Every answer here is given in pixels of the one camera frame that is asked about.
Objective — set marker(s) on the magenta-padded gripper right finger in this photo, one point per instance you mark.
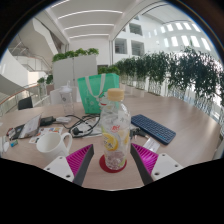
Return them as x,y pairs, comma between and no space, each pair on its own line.
165,166

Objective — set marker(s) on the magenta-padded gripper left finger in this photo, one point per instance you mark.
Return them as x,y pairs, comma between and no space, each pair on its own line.
60,167

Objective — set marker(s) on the clear bottle with yellow cap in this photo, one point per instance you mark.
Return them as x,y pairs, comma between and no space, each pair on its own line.
115,130

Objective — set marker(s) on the white mug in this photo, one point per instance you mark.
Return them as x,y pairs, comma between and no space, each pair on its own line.
50,146

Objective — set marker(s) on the white paper packet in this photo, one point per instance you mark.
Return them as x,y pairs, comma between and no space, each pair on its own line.
151,145

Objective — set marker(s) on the colourful sticker sheet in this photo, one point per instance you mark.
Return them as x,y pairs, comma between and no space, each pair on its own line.
50,130

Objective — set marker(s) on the dark blue keyboard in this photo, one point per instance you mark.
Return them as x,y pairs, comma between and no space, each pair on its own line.
153,128

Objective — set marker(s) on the flat round red coaster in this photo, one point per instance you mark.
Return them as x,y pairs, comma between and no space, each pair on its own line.
103,165

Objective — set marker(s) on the white power strip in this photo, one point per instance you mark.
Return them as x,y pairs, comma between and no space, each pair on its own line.
91,131

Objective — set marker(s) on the white power adapter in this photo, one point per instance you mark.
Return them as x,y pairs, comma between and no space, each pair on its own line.
63,119

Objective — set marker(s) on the black power adapter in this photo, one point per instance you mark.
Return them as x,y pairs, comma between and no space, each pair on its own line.
47,120

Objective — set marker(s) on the blue and green tube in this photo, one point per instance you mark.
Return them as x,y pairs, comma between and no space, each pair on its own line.
14,143

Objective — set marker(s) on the white computer mouse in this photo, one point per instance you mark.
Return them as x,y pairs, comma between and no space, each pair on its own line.
4,147

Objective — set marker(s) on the red and black small device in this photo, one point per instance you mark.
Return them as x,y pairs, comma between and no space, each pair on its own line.
9,131

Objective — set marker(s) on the clear shaker bottle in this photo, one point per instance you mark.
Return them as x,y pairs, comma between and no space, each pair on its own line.
66,100

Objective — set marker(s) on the black chair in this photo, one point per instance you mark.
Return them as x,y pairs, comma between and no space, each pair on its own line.
25,103

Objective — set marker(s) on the green tote bag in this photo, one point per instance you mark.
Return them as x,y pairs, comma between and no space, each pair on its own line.
91,93

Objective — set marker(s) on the brown planter with plants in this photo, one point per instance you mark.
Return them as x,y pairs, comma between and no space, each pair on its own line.
46,81

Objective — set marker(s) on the green hedge plants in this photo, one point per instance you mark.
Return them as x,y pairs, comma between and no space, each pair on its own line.
173,73

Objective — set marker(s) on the white cabinet with plants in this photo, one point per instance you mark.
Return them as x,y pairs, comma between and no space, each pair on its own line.
75,71

